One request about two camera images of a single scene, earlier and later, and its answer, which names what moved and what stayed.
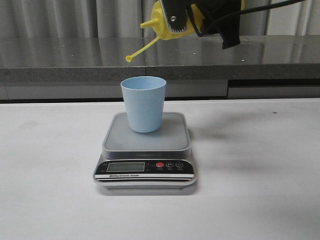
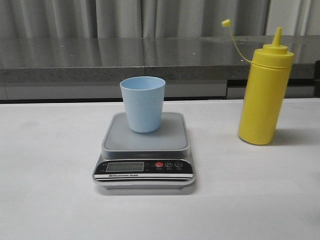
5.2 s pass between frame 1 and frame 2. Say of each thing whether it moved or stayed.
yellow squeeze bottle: moved
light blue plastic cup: stayed
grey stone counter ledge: stayed
